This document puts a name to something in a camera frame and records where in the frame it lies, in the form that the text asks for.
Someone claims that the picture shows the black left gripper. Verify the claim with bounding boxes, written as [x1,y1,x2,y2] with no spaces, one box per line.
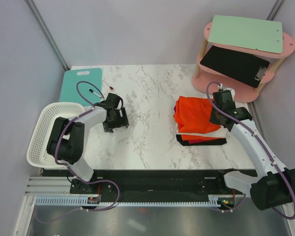
[103,107,128,133]

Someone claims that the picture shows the orange t shirt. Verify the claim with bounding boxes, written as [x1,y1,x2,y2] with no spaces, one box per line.
[173,96,221,134]

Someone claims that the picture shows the shirts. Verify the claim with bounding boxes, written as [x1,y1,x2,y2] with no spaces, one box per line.
[176,135,227,147]

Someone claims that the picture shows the white cloth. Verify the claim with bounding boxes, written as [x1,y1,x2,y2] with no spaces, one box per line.
[176,128,227,141]

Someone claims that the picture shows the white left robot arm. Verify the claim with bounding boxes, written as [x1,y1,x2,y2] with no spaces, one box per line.
[46,93,129,193]

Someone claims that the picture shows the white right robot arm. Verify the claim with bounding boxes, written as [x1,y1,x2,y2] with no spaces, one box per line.
[210,90,295,210]

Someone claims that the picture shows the pink three tier shelf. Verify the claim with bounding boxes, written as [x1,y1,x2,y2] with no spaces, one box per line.
[192,23,295,103]

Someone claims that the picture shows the red capped pen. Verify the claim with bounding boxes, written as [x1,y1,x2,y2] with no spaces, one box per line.
[103,80,115,91]

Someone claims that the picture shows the black clipboard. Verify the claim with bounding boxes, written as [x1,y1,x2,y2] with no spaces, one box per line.
[200,46,270,88]

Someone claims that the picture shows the black marker pen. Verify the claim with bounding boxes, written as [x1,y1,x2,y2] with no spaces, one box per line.
[88,88,103,98]

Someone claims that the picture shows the teal cutting board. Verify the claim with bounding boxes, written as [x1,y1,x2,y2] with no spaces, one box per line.
[59,68,102,107]

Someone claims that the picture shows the mint green board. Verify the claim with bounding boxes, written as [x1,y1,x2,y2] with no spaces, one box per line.
[208,15,283,54]

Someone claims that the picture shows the white plastic basket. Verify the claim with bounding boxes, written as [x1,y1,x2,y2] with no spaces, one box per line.
[27,102,85,169]

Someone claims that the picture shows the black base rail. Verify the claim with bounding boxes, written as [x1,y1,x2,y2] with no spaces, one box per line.
[68,168,246,205]

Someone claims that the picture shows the white cable duct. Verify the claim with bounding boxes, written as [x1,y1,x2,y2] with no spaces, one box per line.
[35,196,222,207]

